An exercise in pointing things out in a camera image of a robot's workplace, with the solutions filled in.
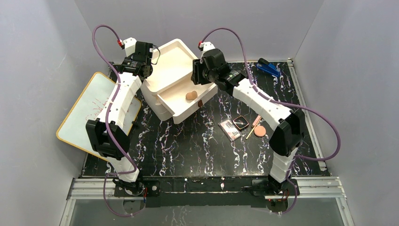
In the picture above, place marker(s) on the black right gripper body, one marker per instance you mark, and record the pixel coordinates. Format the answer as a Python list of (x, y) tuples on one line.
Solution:
[(195, 74)]

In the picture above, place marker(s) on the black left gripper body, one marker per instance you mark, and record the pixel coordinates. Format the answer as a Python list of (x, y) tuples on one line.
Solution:
[(146, 72)]

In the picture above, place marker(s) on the beige makeup sponge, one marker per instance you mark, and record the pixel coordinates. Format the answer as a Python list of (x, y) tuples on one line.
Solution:
[(190, 96)]

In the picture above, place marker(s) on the white drawer organizer box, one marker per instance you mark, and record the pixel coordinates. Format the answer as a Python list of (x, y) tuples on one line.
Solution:
[(164, 91)]

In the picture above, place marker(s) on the black gold powder compact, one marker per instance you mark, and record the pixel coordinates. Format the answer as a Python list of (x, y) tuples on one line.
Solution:
[(240, 123)]

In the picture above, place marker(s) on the clear eyelash case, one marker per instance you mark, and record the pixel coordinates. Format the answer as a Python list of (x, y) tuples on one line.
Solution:
[(229, 129)]

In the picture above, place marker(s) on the round peach powder puff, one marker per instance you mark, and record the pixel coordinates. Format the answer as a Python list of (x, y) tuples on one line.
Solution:
[(259, 131)]

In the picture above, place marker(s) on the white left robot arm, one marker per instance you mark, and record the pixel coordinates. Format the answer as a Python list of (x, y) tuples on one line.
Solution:
[(105, 132)]

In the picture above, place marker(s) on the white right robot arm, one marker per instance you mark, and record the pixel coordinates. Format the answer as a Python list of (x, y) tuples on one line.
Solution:
[(287, 125)]

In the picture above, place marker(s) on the blue stapler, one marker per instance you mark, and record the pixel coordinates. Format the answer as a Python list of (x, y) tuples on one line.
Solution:
[(267, 67)]

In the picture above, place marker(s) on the thin gold stick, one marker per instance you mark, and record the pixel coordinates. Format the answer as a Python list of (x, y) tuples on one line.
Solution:
[(251, 132)]

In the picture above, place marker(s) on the white board yellow frame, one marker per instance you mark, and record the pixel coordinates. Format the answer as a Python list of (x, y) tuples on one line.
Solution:
[(92, 104)]

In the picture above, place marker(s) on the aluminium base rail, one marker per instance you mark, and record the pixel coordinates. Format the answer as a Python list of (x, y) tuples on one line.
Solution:
[(207, 202)]

